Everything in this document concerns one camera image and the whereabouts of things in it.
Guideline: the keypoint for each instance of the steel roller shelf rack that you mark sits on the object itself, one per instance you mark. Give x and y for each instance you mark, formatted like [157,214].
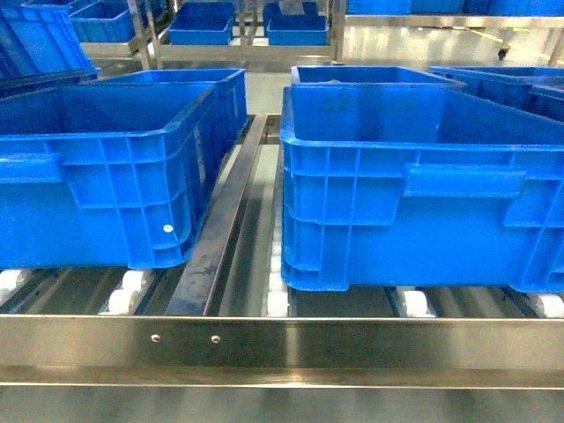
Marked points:
[226,318]

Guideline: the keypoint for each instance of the blue bin left rear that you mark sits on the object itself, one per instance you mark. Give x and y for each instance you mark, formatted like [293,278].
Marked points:
[225,88]

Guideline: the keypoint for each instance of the blue target bin front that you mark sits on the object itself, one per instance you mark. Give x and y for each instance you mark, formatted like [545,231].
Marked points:
[388,185]

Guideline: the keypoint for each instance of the blue bin behind target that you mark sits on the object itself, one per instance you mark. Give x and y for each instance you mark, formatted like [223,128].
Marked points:
[388,75]

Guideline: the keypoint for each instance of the blue bin left front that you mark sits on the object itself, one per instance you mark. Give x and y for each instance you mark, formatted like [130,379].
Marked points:
[100,175]

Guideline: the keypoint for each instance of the far blue bin right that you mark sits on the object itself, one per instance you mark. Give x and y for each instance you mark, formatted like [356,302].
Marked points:
[309,28]

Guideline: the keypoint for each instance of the far blue bin left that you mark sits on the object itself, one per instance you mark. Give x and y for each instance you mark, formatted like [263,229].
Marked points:
[203,23]

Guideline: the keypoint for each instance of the far steel cart rack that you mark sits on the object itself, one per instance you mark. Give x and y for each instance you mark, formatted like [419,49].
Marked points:
[249,46]

